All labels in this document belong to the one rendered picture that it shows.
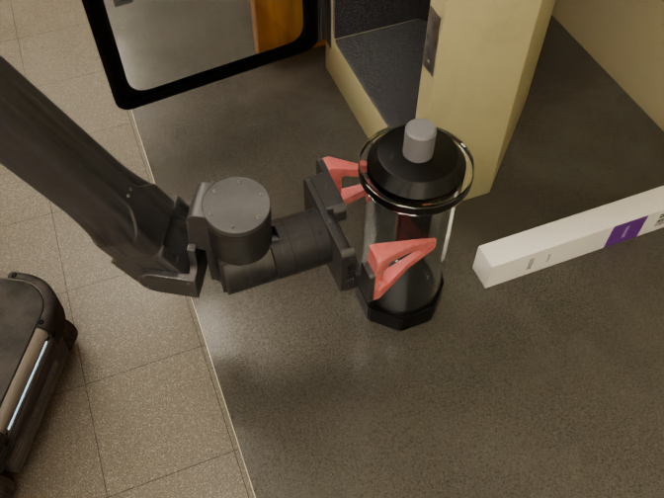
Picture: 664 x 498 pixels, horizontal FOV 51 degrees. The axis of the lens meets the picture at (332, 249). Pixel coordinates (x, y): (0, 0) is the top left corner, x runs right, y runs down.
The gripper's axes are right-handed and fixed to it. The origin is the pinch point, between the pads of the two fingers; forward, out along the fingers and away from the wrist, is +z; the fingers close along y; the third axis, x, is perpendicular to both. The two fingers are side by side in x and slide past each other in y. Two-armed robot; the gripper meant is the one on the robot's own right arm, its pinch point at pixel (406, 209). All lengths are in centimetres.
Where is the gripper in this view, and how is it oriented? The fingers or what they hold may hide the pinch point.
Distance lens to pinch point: 70.9
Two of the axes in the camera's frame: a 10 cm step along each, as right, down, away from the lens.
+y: -3.6, -7.5, 5.5
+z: 9.3, -2.9, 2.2
